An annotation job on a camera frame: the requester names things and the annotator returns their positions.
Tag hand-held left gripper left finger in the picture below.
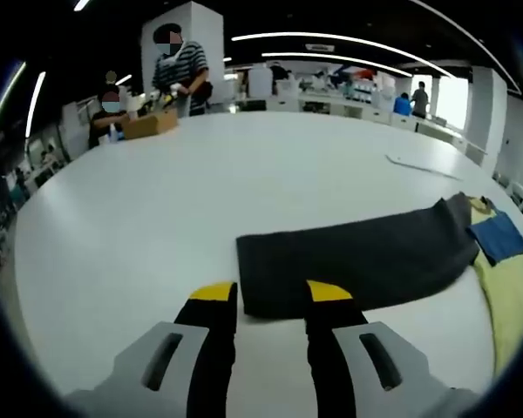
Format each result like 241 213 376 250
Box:
63 280 239 418

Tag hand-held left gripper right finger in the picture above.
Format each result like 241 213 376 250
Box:
304 279 485 418

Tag white square pillar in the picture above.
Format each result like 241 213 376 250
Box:
139 0 225 118

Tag yellow blue grey garment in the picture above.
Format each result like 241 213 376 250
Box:
235 191 523 378

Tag white workbench row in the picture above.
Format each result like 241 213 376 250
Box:
226 82 485 153

